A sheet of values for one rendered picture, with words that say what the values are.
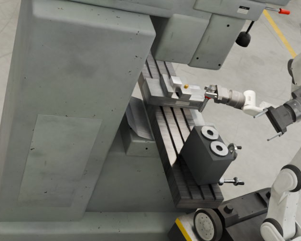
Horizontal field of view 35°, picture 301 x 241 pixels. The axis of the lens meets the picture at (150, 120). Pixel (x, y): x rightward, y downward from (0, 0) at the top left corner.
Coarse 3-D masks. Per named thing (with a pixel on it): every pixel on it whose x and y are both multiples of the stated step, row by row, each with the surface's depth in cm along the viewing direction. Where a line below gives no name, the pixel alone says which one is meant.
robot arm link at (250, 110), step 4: (260, 104) 260; (264, 104) 256; (268, 104) 256; (244, 108) 252; (248, 108) 251; (252, 108) 251; (256, 108) 252; (260, 108) 253; (244, 112) 254; (248, 112) 254; (252, 112) 253; (256, 112) 253
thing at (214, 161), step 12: (192, 132) 229; (204, 132) 225; (216, 132) 228; (192, 144) 229; (204, 144) 220; (216, 144) 221; (192, 156) 230; (204, 156) 220; (216, 156) 217; (228, 156) 220; (192, 168) 230; (204, 168) 221; (216, 168) 221; (204, 180) 225; (216, 180) 229
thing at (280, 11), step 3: (267, 9) 211; (270, 9) 211; (273, 9) 212; (276, 9) 212; (279, 9) 213; (282, 9) 213; (279, 12) 213; (282, 12) 213; (285, 12) 214; (288, 12) 214
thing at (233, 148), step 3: (231, 144) 300; (234, 144) 298; (228, 147) 303; (231, 147) 301; (234, 147) 296; (237, 147) 297; (240, 147) 298; (231, 150) 300; (234, 150) 296; (237, 150) 296; (231, 153) 300; (234, 153) 296; (237, 153) 296; (234, 156) 296; (234, 159) 297
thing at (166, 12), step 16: (80, 0) 187; (96, 0) 188; (112, 0) 190; (128, 0) 191; (144, 0) 193; (160, 0) 195; (176, 0) 197; (192, 0) 198; (160, 16) 201; (192, 16) 204; (208, 16) 206
